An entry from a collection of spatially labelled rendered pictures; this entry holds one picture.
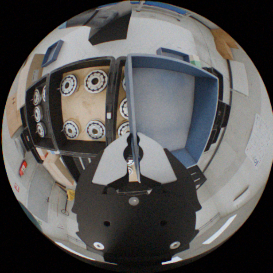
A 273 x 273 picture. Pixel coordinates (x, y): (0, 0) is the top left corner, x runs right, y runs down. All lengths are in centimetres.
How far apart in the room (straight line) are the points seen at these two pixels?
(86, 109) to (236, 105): 315
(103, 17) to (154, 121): 47
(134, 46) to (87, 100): 41
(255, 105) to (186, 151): 283
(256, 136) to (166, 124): 286
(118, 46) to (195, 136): 57
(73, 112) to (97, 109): 13
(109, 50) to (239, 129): 310
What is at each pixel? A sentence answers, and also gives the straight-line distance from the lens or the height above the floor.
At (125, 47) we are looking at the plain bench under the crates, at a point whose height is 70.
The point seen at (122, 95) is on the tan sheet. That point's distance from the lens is 40.
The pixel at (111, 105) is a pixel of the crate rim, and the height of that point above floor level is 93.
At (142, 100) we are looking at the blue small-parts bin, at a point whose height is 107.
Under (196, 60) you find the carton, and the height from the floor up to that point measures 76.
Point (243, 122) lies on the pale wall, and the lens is 299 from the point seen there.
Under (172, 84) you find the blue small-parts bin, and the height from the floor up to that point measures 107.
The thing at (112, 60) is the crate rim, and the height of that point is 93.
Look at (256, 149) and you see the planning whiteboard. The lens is 299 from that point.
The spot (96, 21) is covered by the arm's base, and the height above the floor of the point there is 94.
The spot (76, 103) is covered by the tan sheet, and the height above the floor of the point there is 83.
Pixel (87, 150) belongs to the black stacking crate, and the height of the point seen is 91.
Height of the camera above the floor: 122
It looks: 57 degrees down
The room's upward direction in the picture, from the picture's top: 162 degrees clockwise
